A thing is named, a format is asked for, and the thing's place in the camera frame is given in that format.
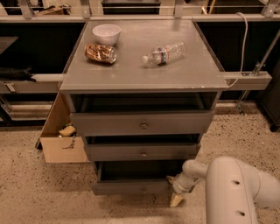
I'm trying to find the grey top drawer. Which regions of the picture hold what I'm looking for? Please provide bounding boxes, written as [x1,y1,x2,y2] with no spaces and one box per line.
[70,111,214,137]

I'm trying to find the grey drawer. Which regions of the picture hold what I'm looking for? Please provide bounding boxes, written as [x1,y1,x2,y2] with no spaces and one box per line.
[93,159,184,195]
[85,143,200,161]
[70,111,214,137]

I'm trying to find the yellow sponge in box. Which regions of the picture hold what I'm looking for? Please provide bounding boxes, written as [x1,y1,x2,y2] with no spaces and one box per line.
[59,126,76,137]

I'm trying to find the grey drawer cabinet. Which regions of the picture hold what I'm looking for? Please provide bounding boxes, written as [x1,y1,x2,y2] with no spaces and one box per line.
[59,19,229,182]

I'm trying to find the clear plastic water bottle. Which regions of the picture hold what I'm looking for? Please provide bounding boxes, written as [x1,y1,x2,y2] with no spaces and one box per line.
[142,41,186,66]

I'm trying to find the crushed orange soda can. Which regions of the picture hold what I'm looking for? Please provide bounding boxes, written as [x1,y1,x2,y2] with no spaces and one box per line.
[85,43,116,64]

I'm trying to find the metal rail frame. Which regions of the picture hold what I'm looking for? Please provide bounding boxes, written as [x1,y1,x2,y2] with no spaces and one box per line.
[0,0,280,126]

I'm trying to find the black cloth on rail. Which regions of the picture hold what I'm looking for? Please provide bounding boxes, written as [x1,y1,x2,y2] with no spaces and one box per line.
[0,67,36,82]

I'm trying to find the grey middle drawer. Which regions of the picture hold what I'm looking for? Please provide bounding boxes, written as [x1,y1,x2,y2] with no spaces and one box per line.
[85,143,200,161]

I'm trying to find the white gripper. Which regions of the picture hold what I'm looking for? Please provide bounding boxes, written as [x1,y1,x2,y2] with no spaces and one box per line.
[166,172,201,207]

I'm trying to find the open cardboard box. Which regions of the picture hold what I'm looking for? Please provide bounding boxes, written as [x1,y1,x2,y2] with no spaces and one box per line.
[36,93,88,163]

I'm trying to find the white bowl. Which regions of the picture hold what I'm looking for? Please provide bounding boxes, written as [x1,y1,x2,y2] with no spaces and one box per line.
[92,24,121,46]

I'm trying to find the grey bottom drawer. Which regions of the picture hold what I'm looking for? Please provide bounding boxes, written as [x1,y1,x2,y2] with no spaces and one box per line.
[93,159,184,195]

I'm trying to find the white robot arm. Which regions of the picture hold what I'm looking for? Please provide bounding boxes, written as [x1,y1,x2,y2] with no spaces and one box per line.
[167,157,280,224]

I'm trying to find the white hanging cable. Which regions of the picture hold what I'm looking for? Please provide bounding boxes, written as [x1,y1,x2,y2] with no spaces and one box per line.
[227,11,249,89]

